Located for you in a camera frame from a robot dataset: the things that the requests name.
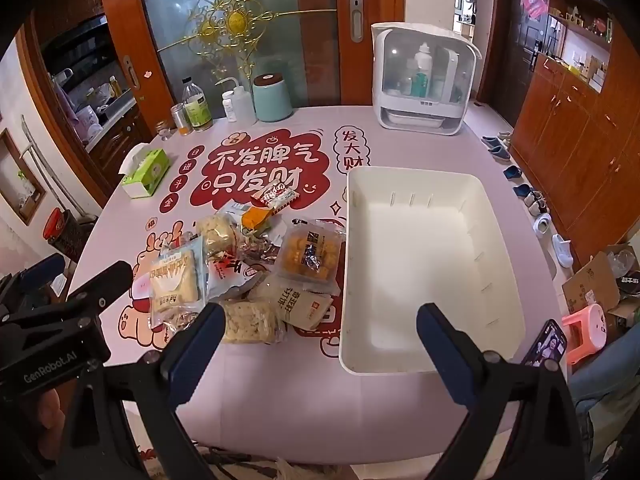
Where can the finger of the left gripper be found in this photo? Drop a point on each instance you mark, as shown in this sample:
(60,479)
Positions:
(93,297)
(16,287)

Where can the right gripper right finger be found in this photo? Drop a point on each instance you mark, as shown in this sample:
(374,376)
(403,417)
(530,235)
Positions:
(456,358)

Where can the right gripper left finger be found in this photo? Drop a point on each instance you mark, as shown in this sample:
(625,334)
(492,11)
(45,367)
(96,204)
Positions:
(186,357)

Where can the milk bread bag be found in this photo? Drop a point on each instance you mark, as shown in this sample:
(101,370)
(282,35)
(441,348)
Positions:
(178,286)

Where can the red white snack packet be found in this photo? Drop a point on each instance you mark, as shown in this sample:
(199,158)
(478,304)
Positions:
(230,278)

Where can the beige soda cracker pack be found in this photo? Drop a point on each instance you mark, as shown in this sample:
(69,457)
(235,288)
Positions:
(293,304)

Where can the puffed rice snack bag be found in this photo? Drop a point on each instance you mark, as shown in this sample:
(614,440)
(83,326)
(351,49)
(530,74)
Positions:
(218,233)

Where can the orange cake snack pack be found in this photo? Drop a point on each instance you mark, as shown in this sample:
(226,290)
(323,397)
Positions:
(310,254)

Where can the small red white candy packet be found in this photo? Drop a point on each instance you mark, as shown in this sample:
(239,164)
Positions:
(276,195)

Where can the orange white snack bag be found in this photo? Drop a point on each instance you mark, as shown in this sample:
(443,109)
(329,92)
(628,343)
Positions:
(249,218)

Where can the operator left hand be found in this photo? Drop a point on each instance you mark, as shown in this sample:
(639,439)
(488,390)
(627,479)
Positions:
(52,418)

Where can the rice cake snack bag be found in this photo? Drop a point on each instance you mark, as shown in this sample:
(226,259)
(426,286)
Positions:
(251,322)

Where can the black smartphone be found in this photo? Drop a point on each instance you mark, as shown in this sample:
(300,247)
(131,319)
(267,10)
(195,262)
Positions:
(550,344)

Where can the white plastic storage bin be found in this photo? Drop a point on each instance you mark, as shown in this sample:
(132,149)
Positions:
(418,236)

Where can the pink plastic stool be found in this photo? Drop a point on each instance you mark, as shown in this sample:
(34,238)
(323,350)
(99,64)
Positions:
(590,324)

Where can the green tissue box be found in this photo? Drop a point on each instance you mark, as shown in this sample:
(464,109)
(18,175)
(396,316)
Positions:
(142,170)

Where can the cardboard box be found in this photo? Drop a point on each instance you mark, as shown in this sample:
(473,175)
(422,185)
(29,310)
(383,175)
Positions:
(596,281)

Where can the small glass jar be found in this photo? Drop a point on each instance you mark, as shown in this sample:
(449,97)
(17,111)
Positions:
(163,130)

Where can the clear bottle green label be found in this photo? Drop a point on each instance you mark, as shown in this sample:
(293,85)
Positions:
(195,104)

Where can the white pill bottle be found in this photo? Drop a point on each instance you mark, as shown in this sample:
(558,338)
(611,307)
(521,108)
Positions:
(227,104)

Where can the white squeeze wash bottle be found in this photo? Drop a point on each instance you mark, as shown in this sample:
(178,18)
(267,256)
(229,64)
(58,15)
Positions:
(242,103)

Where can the teal cylindrical canister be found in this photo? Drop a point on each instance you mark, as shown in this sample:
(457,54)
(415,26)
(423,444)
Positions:
(271,100)

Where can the white cosmetic organizer box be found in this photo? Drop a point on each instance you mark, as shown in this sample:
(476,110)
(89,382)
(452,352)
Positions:
(422,77)

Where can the glass sliding door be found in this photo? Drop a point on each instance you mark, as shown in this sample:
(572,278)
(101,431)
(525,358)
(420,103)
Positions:
(321,48)

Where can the wooden wall cabinet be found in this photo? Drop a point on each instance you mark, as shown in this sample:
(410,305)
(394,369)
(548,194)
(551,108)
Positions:
(577,136)

